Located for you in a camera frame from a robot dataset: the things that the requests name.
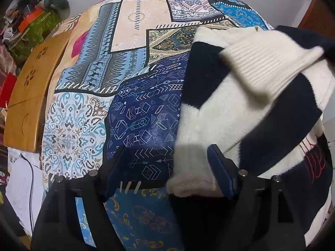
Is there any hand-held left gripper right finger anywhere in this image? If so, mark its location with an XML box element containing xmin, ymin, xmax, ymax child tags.
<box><xmin>207</xmin><ymin>144</ymin><xmax>307</xmax><ymax>251</ymax></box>

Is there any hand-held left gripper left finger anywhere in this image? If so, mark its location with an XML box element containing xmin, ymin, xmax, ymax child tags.
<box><xmin>30</xmin><ymin>146</ymin><xmax>126</xmax><ymax>251</ymax></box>

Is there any navy and white striped sweater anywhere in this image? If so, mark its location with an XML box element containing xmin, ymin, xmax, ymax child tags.
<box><xmin>166</xmin><ymin>25</ymin><xmax>335</xmax><ymax>251</ymax></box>

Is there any blue patchwork printed bedsheet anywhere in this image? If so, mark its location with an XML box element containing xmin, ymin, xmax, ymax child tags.
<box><xmin>39</xmin><ymin>0</ymin><xmax>275</xmax><ymax>251</ymax></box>

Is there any white paper sheet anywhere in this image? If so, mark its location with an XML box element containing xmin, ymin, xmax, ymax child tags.
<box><xmin>5</xmin><ymin>148</ymin><xmax>45</xmax><ymax>231</ymax></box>

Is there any wooden side board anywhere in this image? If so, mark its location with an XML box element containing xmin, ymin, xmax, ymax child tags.
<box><xmin>3</xmin><ymin>30</ymin><xmax>75</xmax><ymax>153</ymax></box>

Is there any green patterned cloth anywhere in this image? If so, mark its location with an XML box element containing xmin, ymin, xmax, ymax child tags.
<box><xmin>9</xmin><ymin>10</ymin><xmax>62</xmax><ymax>63</ymax></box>

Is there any orange box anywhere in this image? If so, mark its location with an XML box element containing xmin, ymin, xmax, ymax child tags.
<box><xmin>18</xmin><ymin>8</ymin><xmax>44</xmax><ymax>32</ymax></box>

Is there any brown wooden door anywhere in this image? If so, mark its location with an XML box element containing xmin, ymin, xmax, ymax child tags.
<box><xmin>298</xmin><ymin>0</ymin><xmax>335</xmax><ymax>36</ymax></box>

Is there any black cable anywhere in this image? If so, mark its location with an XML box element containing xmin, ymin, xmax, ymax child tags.
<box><xmin>19</xmin><ymin>153</ymin><xmax>36</xmax><ymax>236</ymax></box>

